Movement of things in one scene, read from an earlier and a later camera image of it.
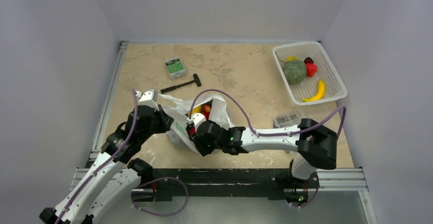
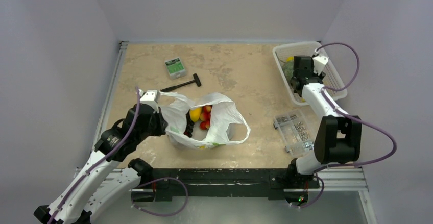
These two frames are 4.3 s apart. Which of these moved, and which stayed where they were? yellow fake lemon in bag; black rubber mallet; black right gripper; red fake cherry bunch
Moved: black right gripper
Stayed: black rubber mallet; red fake cherry bunch; yellow fake lemon in bag
